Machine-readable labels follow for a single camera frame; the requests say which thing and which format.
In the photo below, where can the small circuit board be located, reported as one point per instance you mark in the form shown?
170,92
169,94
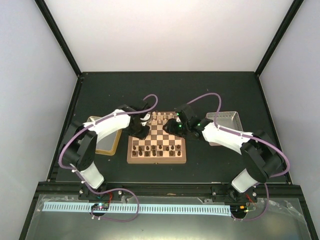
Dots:
99,207

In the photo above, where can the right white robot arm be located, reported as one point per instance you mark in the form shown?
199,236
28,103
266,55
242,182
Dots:
260,157

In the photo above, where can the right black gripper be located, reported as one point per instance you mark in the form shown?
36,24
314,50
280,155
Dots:
170,129

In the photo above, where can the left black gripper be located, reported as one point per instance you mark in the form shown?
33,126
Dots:
142,135

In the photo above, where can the black rail base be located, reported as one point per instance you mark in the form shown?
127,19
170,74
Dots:
218,192

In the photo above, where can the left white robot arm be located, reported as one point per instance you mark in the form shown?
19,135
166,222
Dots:
78,148

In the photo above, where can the light blue cable duct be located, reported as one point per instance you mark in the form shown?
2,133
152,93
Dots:
131,208

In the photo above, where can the gold rimmed metal tray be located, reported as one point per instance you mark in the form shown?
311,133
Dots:
107,145

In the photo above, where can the row of white chess pieces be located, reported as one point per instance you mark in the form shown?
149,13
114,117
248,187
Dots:
161,117

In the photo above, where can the pink rimmed metal tray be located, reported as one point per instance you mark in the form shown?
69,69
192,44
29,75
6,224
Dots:
230,119

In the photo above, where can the wooden chess board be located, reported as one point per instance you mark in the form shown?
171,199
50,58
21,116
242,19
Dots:
156,140

